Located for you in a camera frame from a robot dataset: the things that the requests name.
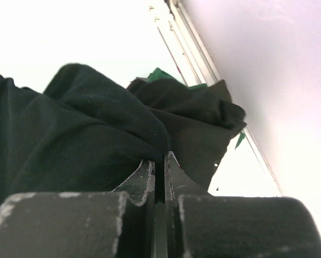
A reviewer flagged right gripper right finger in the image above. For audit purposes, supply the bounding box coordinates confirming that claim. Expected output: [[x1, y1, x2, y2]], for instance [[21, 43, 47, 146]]
[[165, 153, 321, 257]]

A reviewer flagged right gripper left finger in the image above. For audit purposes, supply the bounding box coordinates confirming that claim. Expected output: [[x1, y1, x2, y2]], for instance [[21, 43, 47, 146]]
[[0, 161, 155, 258]]

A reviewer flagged black t-shirt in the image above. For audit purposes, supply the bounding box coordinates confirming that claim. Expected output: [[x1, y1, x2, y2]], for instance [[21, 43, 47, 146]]
[[0, 64, 170, 205], [127, 78, 246, 190]]

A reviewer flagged green folded t-shirt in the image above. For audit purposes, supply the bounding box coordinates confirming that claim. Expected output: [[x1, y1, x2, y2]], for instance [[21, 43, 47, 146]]
[[146, 67, 246, 149]]

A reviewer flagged right aluminium frame post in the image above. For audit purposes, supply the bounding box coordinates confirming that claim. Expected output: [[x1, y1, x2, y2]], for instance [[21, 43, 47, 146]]
[[146, 1, 282, 197]]

